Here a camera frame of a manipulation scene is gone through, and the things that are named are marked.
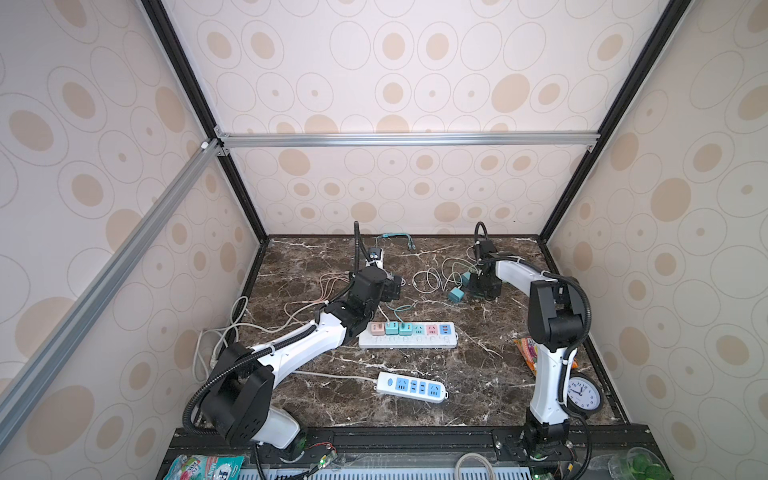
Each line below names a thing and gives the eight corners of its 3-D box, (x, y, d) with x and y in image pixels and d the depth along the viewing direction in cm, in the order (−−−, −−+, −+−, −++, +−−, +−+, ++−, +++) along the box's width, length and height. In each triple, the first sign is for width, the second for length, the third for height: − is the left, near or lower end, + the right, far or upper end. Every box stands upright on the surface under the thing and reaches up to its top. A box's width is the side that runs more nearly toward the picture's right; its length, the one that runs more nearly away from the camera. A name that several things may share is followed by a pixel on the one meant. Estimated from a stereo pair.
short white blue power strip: (374, 393, 84) (374, 390, 81) (378, 374, 87) (377, 370, 85) (443, 403, 82) (445, 400, 80) (444, 383, 86) (445, 380, 83)
